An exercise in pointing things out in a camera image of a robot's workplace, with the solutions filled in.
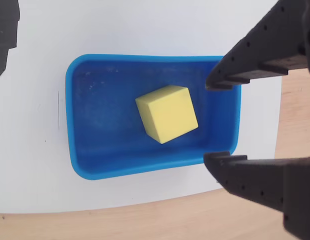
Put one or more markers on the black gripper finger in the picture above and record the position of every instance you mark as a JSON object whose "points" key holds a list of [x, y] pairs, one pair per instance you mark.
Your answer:
{"points": [[257, 177], [267, 45]]}

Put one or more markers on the yellow cube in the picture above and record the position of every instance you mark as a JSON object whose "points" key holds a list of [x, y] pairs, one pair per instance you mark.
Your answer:
{"points": [[170, 115]]}

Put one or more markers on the white rectangular board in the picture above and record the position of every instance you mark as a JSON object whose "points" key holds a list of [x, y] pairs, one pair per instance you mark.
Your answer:
{"points": [[145, 25]]}

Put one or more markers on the blue rectangular bin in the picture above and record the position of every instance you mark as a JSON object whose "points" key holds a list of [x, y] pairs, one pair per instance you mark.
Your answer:
{"points": [[107, 125]]}

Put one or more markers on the black tape patch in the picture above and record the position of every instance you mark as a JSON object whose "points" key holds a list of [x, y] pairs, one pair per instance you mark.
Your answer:
{"points": [[5, 30]]}

